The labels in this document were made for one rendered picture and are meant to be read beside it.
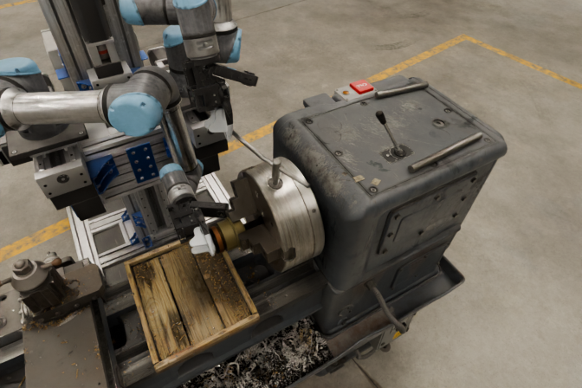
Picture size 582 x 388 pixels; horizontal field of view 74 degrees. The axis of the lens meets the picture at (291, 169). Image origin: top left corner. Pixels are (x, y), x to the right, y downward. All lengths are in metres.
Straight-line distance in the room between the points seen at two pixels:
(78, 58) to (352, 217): 1.07
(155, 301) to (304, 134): 0.66
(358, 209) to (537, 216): 2.19
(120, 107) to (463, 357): 1.93
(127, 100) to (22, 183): 2.25
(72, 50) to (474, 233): 2.36
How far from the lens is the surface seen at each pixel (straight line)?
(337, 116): 1.21
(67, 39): 1.54
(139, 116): 1.03
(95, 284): 1.19
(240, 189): 1.08
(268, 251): 1.02
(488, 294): 2.52
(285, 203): 0.99
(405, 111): 1.29
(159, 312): 1.25
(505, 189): 3.13
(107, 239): 2.34
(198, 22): 0.90
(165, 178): 1.24
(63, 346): 1.20
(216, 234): 1.07
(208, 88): 0.92
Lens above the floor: 1.97
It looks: 45 degrees down
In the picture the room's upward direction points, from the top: 2 degrees clockwise
